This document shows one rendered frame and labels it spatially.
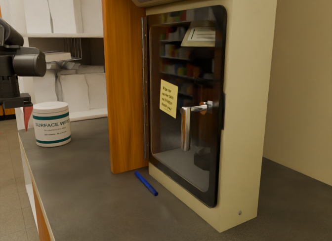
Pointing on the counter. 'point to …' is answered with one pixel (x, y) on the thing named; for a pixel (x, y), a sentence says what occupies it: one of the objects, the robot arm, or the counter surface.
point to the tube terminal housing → (236, 104)
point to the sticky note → (168, 98)
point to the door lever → (186, 111)
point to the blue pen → (146, 183)
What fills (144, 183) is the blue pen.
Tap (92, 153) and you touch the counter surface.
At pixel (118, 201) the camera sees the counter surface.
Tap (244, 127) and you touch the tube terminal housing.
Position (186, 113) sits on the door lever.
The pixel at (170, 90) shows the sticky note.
